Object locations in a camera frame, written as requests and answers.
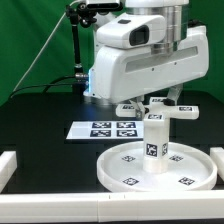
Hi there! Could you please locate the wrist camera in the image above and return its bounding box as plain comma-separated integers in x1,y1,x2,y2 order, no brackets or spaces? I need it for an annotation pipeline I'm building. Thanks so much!
96,13,167,49

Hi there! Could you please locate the white round table top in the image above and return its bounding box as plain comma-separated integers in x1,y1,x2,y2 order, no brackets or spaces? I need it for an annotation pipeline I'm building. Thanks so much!
97,141,217,192

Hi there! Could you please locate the white fiducial marker sheet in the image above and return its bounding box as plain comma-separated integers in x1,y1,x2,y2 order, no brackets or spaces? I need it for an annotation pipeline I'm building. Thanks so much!
66,121,143,140

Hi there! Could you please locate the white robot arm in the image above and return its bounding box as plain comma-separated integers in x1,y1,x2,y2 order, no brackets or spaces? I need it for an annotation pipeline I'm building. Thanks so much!
84,0,209,116

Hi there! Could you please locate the black camera stand pole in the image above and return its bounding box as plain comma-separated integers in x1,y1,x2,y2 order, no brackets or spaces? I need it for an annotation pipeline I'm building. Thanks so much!
65,5,86,95

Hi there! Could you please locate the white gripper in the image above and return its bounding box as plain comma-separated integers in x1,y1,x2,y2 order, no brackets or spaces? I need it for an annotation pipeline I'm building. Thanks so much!
89,26,209,120

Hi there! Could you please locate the white cable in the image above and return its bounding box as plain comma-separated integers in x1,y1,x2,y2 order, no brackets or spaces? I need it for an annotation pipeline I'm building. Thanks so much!
12,0,88,93

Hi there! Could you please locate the white cross-shaped table base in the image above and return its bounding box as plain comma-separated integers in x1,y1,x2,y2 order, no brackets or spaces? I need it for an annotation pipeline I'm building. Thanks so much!
116,97,199,121

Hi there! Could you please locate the overhead camera on stand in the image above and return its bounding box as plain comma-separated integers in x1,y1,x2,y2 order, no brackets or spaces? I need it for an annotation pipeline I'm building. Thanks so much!
78,0,123,13

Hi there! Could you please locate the black cable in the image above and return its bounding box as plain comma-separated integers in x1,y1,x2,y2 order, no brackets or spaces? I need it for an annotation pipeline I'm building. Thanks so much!
9,75,88,100

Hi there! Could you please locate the white left border rail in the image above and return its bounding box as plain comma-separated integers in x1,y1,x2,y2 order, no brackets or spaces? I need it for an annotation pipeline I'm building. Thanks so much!
0,151,17,193

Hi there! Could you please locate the white front border rail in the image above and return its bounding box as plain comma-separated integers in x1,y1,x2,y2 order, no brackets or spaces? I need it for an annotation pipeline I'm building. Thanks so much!
0,190,224,223

